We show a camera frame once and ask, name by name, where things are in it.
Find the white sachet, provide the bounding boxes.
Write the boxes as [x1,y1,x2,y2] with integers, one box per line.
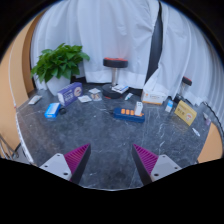
[77,94,93,104]

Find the white carton orange stripe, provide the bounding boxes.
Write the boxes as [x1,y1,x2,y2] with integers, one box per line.
[140,89,168,106]

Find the blue power strip orange sockets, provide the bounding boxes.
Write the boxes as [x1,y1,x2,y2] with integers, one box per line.
[112,106,146,124]

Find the white and blue flat box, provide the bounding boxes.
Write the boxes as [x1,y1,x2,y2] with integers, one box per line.
[111,84,130,95]

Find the small white tube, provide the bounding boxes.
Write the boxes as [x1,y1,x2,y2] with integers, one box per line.
[191,127,201,138]

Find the black stool red top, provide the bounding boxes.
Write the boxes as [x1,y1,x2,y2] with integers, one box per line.
[173,76,193,103]
[101,57,129,100]

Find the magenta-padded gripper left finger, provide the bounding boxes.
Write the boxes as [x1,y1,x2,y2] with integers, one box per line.
[39,143,92,185]

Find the metal wire rack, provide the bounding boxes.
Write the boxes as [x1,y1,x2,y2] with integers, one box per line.
[0,134,20,160]

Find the white curtain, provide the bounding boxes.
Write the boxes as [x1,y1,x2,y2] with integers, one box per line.
[30,0,160,90]
[143,1,224,118]

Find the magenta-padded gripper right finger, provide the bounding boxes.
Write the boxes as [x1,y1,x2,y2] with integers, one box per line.
[131,143,183,187]

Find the blue and white upright box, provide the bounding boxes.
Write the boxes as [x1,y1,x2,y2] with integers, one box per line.
[164,99,175,114]

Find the yellow carton box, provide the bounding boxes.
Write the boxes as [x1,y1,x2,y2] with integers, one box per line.
[174,99,198,127]

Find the small blue box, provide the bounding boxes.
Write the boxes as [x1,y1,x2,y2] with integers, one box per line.
[44,102,62,119]

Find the green potted plant white pot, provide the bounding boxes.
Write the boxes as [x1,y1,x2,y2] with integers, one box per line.
[30,42,91,97]

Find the purple carton box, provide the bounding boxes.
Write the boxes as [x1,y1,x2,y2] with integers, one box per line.
[56,81,84,107]

